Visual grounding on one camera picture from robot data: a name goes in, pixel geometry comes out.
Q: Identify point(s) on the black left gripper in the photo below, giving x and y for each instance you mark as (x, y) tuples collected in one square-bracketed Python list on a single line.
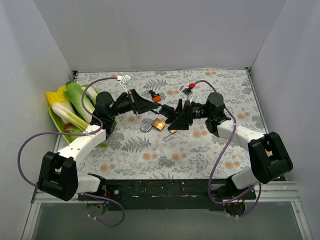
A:
[(135, 101)]

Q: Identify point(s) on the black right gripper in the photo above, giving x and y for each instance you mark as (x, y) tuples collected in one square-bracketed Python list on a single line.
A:
[(186, 114)]

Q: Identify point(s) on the black Kaijing padlock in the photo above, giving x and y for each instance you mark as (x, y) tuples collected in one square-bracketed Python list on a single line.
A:
[(168, 112)]

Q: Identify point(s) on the orange and black padlock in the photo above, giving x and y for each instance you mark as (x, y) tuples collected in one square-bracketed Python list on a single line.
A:
[(155, 96)]

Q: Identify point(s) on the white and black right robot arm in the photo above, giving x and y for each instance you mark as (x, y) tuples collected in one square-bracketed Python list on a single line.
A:
[(268, 156)]

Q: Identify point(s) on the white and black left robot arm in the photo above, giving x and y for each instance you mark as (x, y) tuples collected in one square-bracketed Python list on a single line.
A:
[(59, 174)]

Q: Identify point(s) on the small brass padlock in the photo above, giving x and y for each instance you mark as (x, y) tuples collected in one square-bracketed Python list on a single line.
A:
[(170, 136)]

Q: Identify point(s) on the large brass padlock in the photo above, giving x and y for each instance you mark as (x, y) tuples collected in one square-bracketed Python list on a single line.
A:
[(157, 124)]

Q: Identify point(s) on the floral patterned table mat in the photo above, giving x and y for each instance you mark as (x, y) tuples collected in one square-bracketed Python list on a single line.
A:
[(192, 154)]

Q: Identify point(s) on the bok choy toy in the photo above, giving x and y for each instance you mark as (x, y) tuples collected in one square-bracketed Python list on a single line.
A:
[(91, 93)]

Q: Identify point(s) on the napa cabbage toy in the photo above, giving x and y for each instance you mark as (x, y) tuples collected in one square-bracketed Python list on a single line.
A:
[(84, 107)]

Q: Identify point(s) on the green vegetable tray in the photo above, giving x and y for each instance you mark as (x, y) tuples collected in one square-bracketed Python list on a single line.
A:
[(66, 128)]

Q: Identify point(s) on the yellow-leaf cabbage toy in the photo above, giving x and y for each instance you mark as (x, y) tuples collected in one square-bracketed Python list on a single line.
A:
[(61, 106)]

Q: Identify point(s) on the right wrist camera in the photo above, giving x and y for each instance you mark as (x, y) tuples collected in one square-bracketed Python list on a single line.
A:
[(188, 91)]

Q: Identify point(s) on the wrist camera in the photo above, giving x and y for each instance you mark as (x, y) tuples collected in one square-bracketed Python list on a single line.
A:
[(123, 81), (188, 91)]

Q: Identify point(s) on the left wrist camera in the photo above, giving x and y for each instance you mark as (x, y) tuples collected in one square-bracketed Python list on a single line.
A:
[(123, 81)]

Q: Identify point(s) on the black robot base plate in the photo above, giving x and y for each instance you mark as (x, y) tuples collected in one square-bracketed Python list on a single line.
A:
[(158, 194)]

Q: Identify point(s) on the aluminium frame rail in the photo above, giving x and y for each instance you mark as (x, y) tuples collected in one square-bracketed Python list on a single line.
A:
[(156, 214)]

